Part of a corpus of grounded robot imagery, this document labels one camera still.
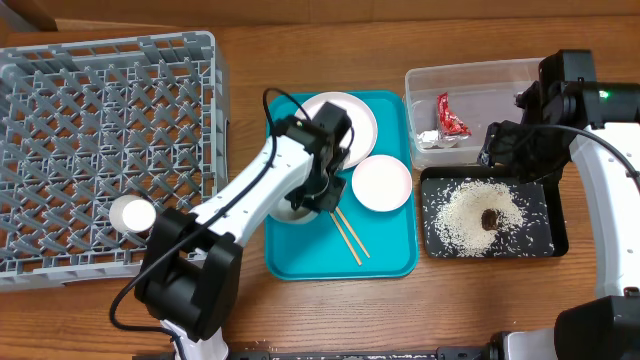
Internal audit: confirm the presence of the grey bowl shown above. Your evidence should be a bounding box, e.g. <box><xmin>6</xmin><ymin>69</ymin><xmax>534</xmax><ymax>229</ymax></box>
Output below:
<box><xmin>269</xmin><ymin>198</ymin><xmax>318</xmax><ymax>225</ymax></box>

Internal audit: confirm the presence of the small pink bowl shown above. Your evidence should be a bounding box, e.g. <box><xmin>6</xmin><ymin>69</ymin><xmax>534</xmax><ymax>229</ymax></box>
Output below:
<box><xmin>351</xmin><ymin>155</ymin><xmax>412</xmax><ymax>212</ymax></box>

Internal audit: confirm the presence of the brown food scrap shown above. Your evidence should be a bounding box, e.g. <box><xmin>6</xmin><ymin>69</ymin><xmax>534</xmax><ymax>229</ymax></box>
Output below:
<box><xmin>481</xmin><ymin>209</ymin><xmax>502</xmax><ymax>231</ymax></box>

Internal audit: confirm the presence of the red snack wrapper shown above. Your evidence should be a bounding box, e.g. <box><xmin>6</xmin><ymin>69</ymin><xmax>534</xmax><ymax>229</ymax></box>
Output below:
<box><xmin>437</xmin><ymin>92</ymin><xmax>472</xmax><ymax>136</ymax></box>

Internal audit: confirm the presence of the pile of rice grains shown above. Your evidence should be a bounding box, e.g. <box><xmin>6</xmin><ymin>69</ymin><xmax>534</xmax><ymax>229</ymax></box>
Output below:
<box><xmin>427</xmin><ymin>178</ymin><xmax>556</xmax><ymax>254</ymax></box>

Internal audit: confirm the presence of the white cup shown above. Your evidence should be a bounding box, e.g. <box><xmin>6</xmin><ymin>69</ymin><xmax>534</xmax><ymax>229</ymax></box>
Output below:
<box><xmin>108</xmin><ymin>195</ymin><xmax>157</xmax><ymax>233</ymax></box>

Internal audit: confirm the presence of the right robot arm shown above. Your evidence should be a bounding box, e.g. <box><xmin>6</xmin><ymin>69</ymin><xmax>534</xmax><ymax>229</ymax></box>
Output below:
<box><xmin>477</xmin><ymin>50</ymin><xmax>639</xmax><ymax>359</ymax></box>

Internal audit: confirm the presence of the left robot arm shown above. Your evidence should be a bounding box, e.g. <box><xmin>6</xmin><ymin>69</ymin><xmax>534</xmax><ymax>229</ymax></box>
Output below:
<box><xmin>109</xmin><ymin>102</ymin><xmax>354</xmax><ymax>359</ymax></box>

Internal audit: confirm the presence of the wooden chopstick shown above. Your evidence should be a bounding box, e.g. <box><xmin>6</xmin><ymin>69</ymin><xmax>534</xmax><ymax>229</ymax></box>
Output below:
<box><xmin>329</xmin><ymin>212</ymin><xmax>362</xmax><ymax>266</ymax></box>
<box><xmin>333</xmin><ymin>207</ymin><xmax>371</xmax><ymax>258</ymax></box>

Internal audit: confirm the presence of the large white plate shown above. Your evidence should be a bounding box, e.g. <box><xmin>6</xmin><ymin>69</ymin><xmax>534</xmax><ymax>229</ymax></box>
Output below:
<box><xmin>302</xmin><ymin>92</ymin><xmax>378</xmax><ymax>171</ymax></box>

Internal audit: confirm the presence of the teal serving tray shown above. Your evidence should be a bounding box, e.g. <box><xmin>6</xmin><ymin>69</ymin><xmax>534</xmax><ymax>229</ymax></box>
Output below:
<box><xmin>264</xmin><ymin>90</ymin><xmax>419</xmax><ymax>281</ymax></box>

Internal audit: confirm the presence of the black tray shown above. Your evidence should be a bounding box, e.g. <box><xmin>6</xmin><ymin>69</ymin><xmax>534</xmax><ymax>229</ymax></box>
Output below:
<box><xmin>419</xmin><ymin>165</ymin><xmax>570</xmax><ymax>260</ymax></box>

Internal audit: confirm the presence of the clear plastic bin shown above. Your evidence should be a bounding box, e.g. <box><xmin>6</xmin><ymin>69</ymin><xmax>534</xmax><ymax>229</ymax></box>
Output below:
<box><xmin>404</xmin><ymin>58</ymin><xmax>540</xmax><ymax>170</ymax></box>

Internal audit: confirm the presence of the grey plastic dish rack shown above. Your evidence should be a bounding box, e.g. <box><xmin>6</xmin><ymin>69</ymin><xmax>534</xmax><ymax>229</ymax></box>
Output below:
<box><xmin>1</xmin><ymin>31</ymin><xmax>230</xmax><ymax>292</ymax></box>

